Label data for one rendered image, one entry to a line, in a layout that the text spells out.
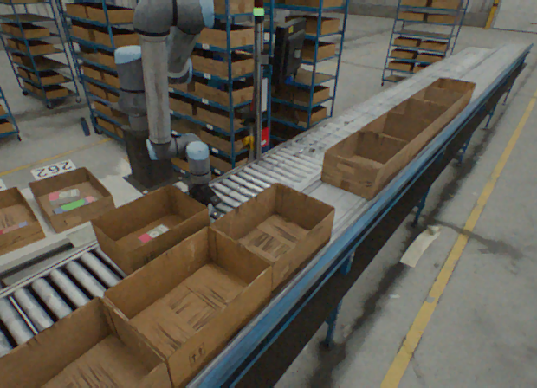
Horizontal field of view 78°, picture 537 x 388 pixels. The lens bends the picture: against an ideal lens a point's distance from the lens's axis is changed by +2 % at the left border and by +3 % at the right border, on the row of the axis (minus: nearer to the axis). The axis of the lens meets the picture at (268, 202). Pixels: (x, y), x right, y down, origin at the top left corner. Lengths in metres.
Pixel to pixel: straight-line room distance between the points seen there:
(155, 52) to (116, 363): 0.98
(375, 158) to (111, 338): 1.58
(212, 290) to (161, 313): 0.17
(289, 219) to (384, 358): 1.07
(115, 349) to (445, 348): 1.83
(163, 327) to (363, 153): 1.46
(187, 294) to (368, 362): 1.26
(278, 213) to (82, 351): 0.88
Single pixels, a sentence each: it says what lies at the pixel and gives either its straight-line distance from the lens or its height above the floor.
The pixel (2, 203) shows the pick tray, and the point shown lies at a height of 0.78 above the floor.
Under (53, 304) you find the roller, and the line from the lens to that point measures 1.51.
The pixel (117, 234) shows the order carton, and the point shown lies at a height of 0.79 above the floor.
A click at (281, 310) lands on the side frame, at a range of 1.10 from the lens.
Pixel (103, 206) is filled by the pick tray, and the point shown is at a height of 0.80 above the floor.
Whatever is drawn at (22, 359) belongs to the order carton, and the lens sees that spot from 1.06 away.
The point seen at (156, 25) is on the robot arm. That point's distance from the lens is 1.25.
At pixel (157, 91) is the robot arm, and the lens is 1.36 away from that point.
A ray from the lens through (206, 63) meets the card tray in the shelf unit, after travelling 2.70.
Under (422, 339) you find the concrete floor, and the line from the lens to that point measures 2.33.
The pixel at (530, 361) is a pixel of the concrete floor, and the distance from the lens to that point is 2.57.
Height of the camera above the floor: 1.79
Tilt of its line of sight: 35 degrees down
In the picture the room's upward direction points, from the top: 2 degrees clockwise
